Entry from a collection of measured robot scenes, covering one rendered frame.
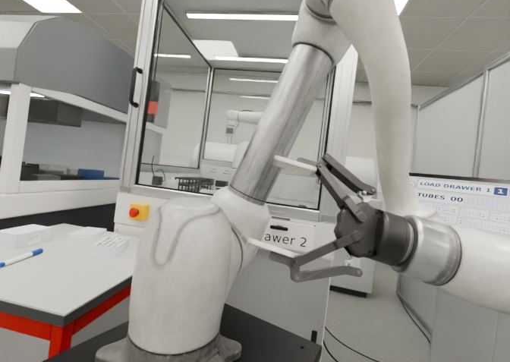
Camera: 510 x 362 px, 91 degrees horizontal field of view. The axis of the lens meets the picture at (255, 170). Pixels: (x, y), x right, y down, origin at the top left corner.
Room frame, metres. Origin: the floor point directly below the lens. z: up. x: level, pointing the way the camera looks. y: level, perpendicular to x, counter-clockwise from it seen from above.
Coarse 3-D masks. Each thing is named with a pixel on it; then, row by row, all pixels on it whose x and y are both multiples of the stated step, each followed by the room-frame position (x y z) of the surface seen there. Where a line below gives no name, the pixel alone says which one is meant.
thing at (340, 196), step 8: (320, 168) 0.40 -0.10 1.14; (320, 176) 0.41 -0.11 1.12; (328, 176) 0.40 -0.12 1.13; (328, 184) 0.40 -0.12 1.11; (336, 184) 0.39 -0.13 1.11; (336, 192) 0.39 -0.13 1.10; (344, 192) 0.39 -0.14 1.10; (336, 200) 0.40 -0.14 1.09; (344, 200) 0.38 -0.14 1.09; (352, 200) 0.38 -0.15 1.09; (344, 208) 0.41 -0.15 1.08; (352, 208) 0.38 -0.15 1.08; (360, 216) 0.37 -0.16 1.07
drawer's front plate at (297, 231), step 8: (272, 224) 1.06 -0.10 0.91; (280, 224) 1.06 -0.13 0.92; (288, 224) 1.05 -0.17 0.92; (296, 224) 1.05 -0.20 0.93; (304, 224) 1.06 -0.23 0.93; (264, 232) 1.07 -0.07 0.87; (272, 232) 1.06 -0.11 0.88; (280, 232) 1.06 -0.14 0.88; (288, 232) 1.05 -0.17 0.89; (296, 232) 1.05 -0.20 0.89; (304, 232) 1.04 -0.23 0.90; (312, 232) 1.04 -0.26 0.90; (264, 240) 1.07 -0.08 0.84; (272, 240) 1.06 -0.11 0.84; (280, 240) 1.06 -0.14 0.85; (296, 240) 1.05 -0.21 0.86; (304, 240) 1.04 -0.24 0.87; (312, 240) 1.04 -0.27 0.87; (288, 248) 1.05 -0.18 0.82; (296, 248) 1.04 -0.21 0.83; (304, 248) 1.04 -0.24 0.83; (312, 248) 1.03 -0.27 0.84
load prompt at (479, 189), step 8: (424, 184) 0.99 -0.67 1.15; (432, 184) 0.98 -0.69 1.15; (440, 184) 0.96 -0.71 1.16; (448, 184) 0.95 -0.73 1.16; (456, 184) 0.93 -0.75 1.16; (464, 184) 0.92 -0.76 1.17; (472, 184) 0.90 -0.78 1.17; (480, 184) 0.89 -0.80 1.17; (488, 184) 0.88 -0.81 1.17; (456, 192) 0.91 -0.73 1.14; (464, 192) 0.90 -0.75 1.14; (472, 192) 0.88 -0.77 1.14; (480, 192) 0.87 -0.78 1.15; (488, 192) 0.86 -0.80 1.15; (496, 192) 0.84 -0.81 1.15; (504, 192) 0.83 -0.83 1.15
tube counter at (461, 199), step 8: (456, 200) 0.89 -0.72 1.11; (464, 200) 0.88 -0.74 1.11; (472, 200) 0.86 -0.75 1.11; (480, 200) 0.85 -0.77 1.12; (488, 200) 0.84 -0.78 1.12; (496, 200) 0.83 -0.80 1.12; (504, 200) 0.81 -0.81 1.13; (488, 208) 0.82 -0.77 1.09; (496, 208) 0.81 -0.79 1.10; (504, 208) 0.80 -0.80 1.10
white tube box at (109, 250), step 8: (104, 240) 0.95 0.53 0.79; (112, 240) 0.96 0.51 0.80; (128, 240) 1.00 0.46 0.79; (96, 248) 0.88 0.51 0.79; (104, 248) 0.88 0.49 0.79; (112, 248) 0.88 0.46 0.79; (120, 248) 0.92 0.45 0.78; (96, 256) 0.88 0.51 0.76; (104, 256) 0.88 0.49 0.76; (112, 256) 0.88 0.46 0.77
